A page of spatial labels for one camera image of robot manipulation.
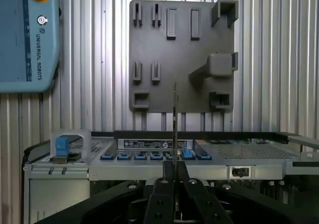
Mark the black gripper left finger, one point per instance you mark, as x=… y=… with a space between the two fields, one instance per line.
x=159 y=199

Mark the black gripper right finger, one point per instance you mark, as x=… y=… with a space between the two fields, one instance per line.
x=197 y=201

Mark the silver open PC case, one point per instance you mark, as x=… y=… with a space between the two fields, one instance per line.
x=129 y=169

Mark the blue slot retainer clip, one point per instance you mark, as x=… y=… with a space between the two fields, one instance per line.
x=188 y=153
x=108 y=156
x=204 y=156
x=141 y=156
x=169 y=155
x=124 y=156
x=157 y=155

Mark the black and white label sticker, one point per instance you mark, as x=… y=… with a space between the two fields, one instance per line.
x=144 y=144

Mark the perforated metal power supply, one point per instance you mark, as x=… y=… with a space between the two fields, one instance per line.
x=249 y=150

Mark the grey plastic parts rack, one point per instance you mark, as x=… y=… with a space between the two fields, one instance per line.
x=179 y=54

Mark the blue Universal Robots teach pendant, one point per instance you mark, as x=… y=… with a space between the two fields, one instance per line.
x=27 y=47

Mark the black case lock switch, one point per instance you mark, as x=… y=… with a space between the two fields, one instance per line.
x=240 y=172

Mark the blue latch in bracket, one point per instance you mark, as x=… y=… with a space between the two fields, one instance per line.
x=62 y=144

